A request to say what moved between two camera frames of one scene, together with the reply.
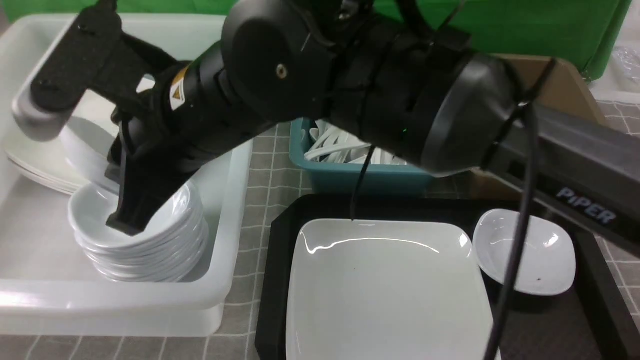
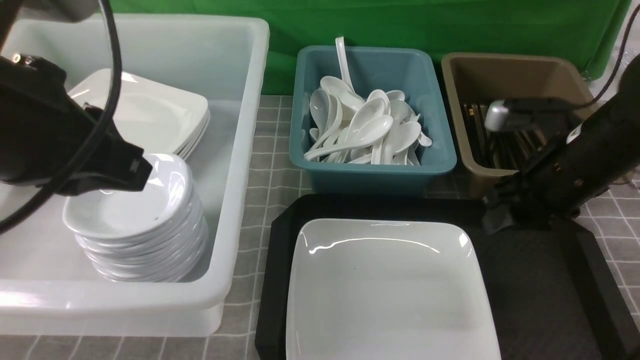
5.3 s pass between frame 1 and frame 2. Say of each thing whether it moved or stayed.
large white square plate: stayed
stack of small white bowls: stayed
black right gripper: moved
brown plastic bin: stayed
